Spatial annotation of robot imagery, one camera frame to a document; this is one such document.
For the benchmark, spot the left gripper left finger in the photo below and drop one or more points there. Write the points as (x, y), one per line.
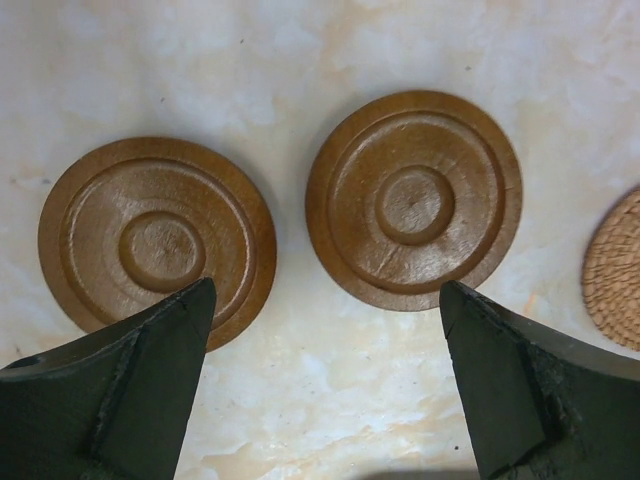
(113, 404)

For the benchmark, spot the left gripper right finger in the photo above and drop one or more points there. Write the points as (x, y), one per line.
(539, 404)

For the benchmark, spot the woven rattan coaster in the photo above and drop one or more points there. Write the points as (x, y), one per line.
(610, 273)

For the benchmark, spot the dark wooden coaster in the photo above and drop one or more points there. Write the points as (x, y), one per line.
(410, 191)
(139, 219)

